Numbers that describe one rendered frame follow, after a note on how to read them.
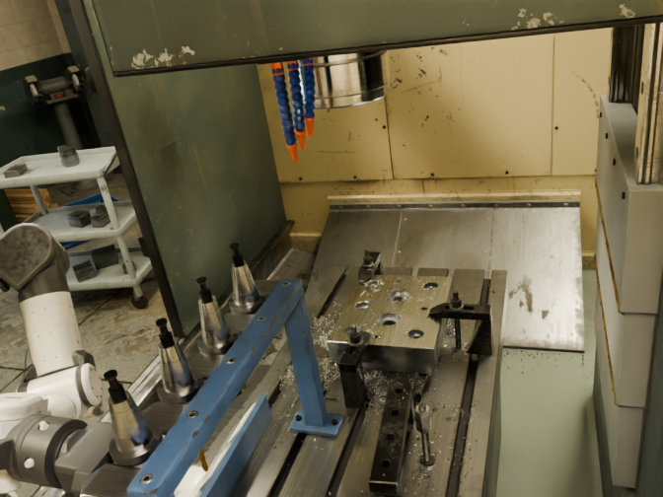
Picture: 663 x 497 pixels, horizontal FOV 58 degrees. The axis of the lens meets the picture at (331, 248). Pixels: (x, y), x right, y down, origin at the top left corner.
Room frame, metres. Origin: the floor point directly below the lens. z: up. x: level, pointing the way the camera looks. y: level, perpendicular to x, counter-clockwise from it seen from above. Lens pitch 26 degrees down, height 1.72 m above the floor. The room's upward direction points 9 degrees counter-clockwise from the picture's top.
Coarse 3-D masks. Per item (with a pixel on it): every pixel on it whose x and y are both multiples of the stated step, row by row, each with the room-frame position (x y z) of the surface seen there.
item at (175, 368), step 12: (168, 348) 0.66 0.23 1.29; (180, 348) 0.67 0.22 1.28; (168, 360) 0.66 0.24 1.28; (180, 360) 0.67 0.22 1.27; (168, 372) 0.66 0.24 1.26; (180, 372) 0.66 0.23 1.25; (192, 372) 0.68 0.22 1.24; (168, 384) 0.66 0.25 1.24; (180, 384) 0.66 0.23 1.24; (192, 384) 0.67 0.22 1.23
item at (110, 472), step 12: (108, 468) 0.54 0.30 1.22; (120, 468) 0.54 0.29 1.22; (132, 468) 0.54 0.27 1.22; (84, 480) 0.53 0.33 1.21; (96, 480) 0.53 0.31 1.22; (108, 480) 0.52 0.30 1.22; (120, 480) 0.52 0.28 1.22; (84, 492) 0.51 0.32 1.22; (96, 492) 0.51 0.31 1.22; (108, 492) 0.51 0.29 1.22; (120, 492) 0.50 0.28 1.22
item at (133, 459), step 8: (152, 424) 0.60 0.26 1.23; (160, 432) 0.58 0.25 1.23; (112, 440) 0.58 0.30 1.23; (152, 440) 0.57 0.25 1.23; (160, 440) 0.57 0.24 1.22; (112, 448) 0.56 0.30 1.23; (144, 448) 0.56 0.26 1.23; (152, 448) 0.56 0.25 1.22; (112, 456) 0.55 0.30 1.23; (120, 456) 0.55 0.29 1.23; (128, 456) 0.55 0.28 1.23; (136, 456) 0.54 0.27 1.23; (144, 456) 0.55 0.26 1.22; (120, 464) 0.55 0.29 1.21; (128, 464) 0.54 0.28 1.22; (136, 464) 0.55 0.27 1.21
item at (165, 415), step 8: (152, 408) 0.64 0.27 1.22; (160, 408) 0.64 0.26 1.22; (168, 408) 0.64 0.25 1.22; (176, 408) 0.63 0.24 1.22; (184, 408) 0.63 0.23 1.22; (144, 416) 0.63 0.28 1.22; (152, 416) 0.62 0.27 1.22; (160, 416) 0.62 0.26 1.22; (168, 416) 0.62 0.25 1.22; (176, 416) 0.62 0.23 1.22; (160, 424) 0.61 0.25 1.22; (168, 424) 0.60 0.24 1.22
